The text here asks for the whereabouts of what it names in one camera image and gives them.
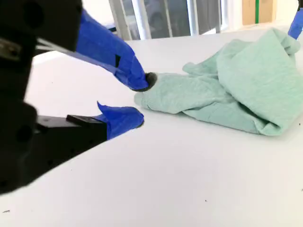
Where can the white window frame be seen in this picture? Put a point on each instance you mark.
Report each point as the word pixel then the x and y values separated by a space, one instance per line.
pixel 170 16

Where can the green t-shirt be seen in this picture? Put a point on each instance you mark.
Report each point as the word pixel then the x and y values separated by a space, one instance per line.
pixel 236 94

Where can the brown cardboard box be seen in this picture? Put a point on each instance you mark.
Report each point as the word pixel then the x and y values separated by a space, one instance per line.
pixel 259 11

